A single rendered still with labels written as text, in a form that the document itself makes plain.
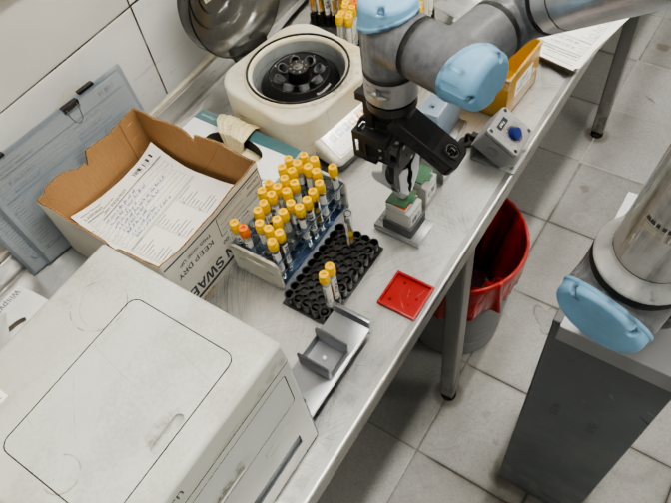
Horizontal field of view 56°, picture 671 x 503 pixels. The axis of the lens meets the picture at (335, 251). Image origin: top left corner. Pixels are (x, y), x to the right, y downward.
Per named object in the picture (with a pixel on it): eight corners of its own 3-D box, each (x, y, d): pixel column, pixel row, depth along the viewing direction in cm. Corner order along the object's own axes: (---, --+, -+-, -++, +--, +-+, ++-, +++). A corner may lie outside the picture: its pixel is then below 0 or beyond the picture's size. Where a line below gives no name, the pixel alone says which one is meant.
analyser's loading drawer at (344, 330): (297, 446, 89) (290, 434, 85) (259, 422, 92) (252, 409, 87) (372, 332, 98) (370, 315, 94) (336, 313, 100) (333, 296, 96)
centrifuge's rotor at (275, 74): (304, 133, 119) (298, 105, 113) (248, 100, 126) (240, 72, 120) (357, 87, 124) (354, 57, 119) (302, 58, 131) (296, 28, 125)
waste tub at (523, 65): (504, 123, 122) (510, 82, 114) (443, 99, 128) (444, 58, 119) (536, 81, 128) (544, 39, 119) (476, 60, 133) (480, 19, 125)
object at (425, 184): (425, 210, 112) (425, 185, 107) (401, 200, 114) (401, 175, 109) (436, 194, 114) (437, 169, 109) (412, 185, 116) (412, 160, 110)
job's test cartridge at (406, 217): (409, 236, 108) (409, 213, 103) (386, 225, 110) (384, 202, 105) (421, 220, 110) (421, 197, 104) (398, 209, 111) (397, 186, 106)
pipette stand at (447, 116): (443, 159, 119) (445, 120, 110) (410, 147, 121) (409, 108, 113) (466, 124, 123) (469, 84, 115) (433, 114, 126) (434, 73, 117)
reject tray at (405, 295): (413, 321, 100) (413, 319, 100) (376, 303, 103) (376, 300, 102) (434, 289, 103) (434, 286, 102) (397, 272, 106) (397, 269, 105)
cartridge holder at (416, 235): (418, 249, 108) (418, 237, 105) (373, 228, 111) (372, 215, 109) (434, 227, 110) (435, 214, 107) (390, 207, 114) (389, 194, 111)
